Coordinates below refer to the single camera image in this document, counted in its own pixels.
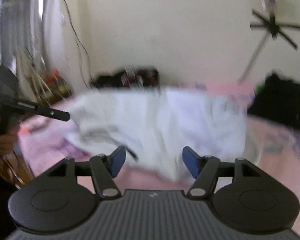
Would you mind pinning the grey curtain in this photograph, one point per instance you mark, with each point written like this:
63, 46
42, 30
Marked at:
31, 27

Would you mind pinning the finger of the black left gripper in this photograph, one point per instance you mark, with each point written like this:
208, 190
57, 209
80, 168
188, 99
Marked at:
43, 110

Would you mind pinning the person's left hand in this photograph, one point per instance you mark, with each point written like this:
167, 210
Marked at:
8, 140

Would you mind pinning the pink patterned bed sheet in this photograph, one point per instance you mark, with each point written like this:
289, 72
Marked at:
43, 144

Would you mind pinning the black clothes pile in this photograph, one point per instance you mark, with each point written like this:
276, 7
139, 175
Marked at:
278, 100

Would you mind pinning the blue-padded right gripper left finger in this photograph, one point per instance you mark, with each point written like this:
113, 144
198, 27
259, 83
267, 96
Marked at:
104, 168

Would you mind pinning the cluttered side table items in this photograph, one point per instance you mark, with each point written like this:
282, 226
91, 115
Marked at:
43, 87

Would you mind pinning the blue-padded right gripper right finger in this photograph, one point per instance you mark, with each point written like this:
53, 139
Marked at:
205, 172

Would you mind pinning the white t-shirt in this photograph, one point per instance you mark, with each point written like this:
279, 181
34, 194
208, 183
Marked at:
154, 125

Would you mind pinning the black red white patterned cloth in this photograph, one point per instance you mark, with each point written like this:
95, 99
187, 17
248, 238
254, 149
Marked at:
128, 77

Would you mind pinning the black tape cross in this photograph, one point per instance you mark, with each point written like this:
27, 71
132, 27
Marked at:
273, 27

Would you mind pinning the green cloth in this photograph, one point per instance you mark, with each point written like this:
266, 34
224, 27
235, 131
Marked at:
258, 89

